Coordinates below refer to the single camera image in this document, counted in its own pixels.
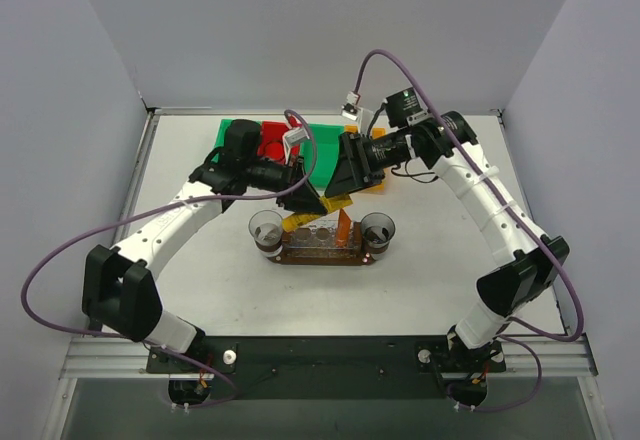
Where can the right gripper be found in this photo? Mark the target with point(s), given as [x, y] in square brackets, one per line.
[357, 158]

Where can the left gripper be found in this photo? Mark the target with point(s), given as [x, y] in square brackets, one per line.
[296, 180]

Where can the clear rack with brown ends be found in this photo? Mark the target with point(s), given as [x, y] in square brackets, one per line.
[318, 240]

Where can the clear plastic cup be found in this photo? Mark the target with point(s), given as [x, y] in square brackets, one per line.
[266, 229]

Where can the dark tinted cup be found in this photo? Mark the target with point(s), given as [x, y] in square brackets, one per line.
[377, 230]

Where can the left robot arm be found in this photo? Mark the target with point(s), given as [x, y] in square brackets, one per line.
[119, 289]

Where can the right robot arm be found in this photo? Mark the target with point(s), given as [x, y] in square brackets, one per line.
[525, 255]

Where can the brown wooden oval tray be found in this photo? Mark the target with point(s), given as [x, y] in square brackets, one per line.
[361, 256]

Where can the yellow bin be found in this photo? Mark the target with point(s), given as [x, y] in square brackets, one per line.
[376, 174]

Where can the middle green bin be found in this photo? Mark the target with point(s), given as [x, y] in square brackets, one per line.
[327, 140]

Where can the green bin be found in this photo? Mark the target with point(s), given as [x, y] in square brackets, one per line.
[327, 140]
[222, 137]

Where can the red bin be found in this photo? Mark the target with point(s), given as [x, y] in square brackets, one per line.
[271, 145]

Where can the left green bin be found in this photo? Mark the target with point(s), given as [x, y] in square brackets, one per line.
[222, 137]

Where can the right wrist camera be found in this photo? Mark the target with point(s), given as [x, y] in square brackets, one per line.
[352, 111]

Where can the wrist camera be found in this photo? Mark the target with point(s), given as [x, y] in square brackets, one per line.
[352, 111]
[292, 138]

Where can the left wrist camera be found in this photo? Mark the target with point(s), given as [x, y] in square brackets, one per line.
[292, 138]

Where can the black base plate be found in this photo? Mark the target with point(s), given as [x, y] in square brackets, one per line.
[405, 367]

